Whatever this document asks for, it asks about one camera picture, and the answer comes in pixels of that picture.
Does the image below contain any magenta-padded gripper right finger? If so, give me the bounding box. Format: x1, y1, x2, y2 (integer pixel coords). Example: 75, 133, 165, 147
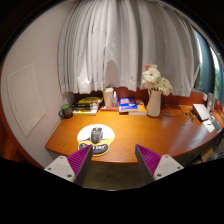
134, 143, 184, 185

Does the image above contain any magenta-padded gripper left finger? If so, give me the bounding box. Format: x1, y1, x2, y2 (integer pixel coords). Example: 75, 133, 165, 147
43, 144, 94, 187

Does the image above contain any dark grey computer mouse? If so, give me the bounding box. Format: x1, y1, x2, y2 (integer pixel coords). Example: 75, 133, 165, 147
90, 126, 104, 145

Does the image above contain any white yellow black mouse pad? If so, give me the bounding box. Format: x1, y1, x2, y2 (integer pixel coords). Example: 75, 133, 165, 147
76, 123, 116, 157

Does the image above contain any brown cardboard box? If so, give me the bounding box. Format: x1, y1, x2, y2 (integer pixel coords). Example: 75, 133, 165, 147
199, 146, 214, 163

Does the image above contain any dark green mug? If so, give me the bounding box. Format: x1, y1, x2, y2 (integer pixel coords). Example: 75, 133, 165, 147
58, 104, 74, 120

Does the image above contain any white paper sheet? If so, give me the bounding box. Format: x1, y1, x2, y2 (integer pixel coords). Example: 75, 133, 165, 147
202, 119, 217, 134

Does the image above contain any yellow and white book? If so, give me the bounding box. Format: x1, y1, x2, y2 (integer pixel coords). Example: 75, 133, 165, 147
72, 108, 100, 116

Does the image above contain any white ceramic jug vase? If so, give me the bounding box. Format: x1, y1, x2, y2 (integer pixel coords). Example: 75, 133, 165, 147
145, 89, 163, 118

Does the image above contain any orange book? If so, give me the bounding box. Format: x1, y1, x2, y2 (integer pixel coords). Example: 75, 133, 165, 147
128, 98, 148, 117

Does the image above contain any white flat device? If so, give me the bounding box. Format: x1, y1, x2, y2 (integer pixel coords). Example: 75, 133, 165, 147
192, 103, 212, 123

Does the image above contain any yellow and black book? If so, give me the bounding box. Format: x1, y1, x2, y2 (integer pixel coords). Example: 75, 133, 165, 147
74, 96, 103, 105

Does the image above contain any blue book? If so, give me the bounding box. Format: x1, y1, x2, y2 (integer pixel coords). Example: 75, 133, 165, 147
118, 96, 139, 114

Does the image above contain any red-brown book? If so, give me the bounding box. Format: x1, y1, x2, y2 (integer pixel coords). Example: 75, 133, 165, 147
99, 105, 120, 112

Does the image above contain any clear spray bottle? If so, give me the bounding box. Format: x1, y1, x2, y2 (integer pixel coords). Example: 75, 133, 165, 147
112, 91, 119, 108

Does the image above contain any beige tumbler cup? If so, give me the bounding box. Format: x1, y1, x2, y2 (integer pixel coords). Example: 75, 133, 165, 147
102, 87, 115, 108

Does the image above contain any white flower bouquet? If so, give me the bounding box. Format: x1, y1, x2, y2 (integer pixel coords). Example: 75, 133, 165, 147
141, 63, 174, 97

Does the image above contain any window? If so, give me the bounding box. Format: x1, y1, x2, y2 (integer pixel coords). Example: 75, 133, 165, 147
193, 29, 224, 104

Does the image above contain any white curtain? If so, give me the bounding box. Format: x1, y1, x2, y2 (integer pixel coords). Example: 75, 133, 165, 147
57, 0, 201, 98

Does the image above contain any black cable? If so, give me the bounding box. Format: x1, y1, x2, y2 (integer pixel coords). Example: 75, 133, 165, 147
160, 94, 185, 118

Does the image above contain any white wall panel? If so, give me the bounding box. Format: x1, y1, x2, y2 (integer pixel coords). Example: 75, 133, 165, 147
6, 63, 47, 138

